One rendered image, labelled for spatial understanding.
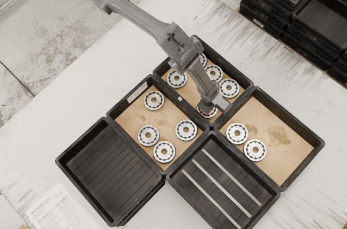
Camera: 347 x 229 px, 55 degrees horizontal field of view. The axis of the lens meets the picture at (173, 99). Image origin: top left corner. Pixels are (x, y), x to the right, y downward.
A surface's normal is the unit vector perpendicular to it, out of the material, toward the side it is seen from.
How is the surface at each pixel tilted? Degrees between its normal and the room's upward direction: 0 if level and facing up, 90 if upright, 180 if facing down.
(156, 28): 23
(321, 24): 0
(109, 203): 0
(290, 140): 0
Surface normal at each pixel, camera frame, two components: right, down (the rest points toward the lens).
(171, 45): 0.42, 0.33
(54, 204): -0.06, -0.35
